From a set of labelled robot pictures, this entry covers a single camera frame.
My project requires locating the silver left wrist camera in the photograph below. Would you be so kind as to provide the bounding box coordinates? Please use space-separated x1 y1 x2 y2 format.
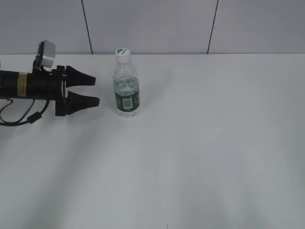
33 40 55 69

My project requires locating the clear green-labelled water bottle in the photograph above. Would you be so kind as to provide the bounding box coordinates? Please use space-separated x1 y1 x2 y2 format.
112 61 141 118

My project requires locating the white green bottle cap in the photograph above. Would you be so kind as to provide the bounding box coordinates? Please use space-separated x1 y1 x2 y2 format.
115 48 132 63

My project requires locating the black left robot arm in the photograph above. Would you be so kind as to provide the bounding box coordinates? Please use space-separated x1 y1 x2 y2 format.
0 65 100 116

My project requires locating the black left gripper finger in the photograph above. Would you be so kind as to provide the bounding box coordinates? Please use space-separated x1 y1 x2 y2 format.
64 91 100 115
65 66 96 87

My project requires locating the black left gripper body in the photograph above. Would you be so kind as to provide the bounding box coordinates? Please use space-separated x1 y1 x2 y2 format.
28 65 67 116

